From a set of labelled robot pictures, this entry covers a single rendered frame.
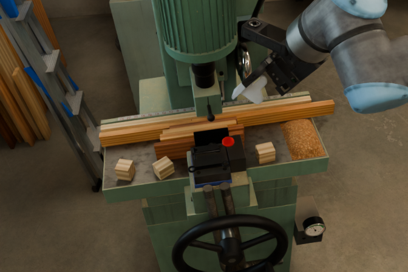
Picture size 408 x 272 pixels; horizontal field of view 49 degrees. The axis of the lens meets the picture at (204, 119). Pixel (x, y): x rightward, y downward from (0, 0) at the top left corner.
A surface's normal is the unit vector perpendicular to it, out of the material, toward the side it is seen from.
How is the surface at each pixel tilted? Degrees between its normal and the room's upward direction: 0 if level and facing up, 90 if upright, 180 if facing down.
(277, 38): 4
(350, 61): 59
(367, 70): 42
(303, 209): 0
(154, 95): 0
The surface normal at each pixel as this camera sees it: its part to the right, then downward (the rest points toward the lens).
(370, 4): 0.32, -0.42
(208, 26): 0.31, 0.64
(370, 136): -0.08, -0.72
